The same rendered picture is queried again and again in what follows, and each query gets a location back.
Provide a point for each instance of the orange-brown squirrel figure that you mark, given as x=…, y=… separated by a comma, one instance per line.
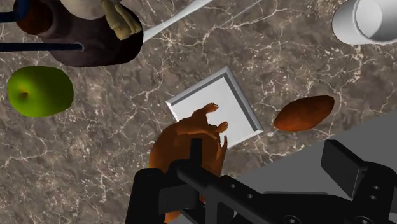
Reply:
x=180, y=139

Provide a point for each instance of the green apple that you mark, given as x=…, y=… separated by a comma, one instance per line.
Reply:
x=43, y=93

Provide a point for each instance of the brown sweet potato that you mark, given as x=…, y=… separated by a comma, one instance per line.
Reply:
x=304, y=113

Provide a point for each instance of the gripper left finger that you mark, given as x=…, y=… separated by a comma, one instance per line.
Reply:
x=149, y=198

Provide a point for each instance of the dark blue bar frame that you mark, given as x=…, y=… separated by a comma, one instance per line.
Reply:
x=46, y=47

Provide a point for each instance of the white cup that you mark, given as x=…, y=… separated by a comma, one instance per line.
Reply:
x=350, y=24

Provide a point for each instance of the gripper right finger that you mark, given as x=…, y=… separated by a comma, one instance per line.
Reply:
x=344, y=167

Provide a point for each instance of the white square plate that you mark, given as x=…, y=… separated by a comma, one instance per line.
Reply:
x=229, y=102

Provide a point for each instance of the dark brown toy figure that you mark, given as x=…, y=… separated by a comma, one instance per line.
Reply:
x=96, y=49

